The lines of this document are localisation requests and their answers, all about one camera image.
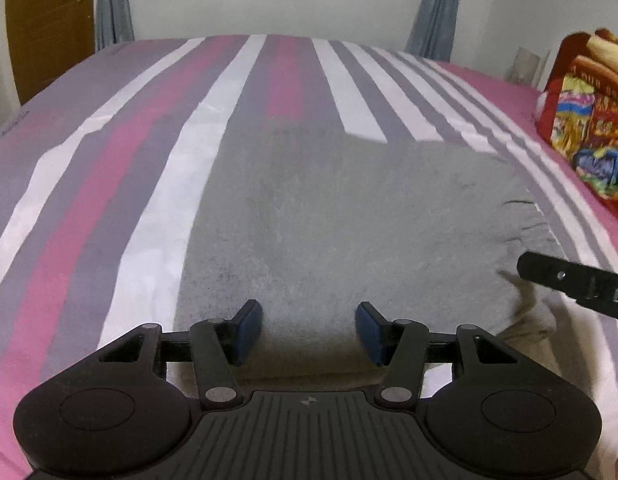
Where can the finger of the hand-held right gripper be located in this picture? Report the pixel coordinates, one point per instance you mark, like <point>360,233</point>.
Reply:
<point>544,269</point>

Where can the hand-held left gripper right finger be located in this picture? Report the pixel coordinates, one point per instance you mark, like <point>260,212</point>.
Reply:
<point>368,331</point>

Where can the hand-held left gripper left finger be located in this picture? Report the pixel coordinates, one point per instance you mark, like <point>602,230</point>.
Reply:
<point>250,331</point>

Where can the grey pants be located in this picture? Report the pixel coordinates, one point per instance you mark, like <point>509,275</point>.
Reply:
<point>339,220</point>

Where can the colourful printed red blanket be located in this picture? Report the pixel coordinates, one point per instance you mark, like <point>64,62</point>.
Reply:
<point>594,125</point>

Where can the striped pink grey bed sheet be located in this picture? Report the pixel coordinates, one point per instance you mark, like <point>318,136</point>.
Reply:
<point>89,185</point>

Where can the grey curtain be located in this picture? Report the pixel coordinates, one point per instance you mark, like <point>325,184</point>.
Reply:
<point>434,15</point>
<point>114,10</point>

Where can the brown wooden door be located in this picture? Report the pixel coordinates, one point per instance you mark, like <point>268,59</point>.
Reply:
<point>49,25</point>

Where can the grey wall plate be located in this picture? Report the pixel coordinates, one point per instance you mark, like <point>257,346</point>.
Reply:
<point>528,64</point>

